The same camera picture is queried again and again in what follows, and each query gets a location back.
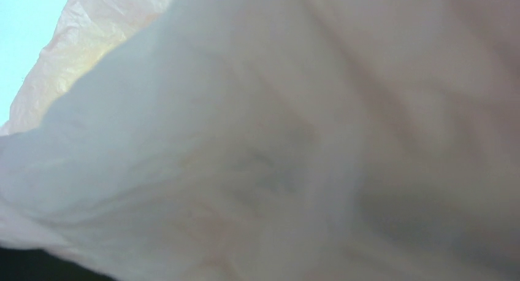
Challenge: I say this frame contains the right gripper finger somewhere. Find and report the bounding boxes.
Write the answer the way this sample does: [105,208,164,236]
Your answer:
[1,248,113,281]

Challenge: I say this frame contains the pink plastic bag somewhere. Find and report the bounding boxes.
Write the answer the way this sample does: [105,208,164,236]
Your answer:
[1,0,519,280]

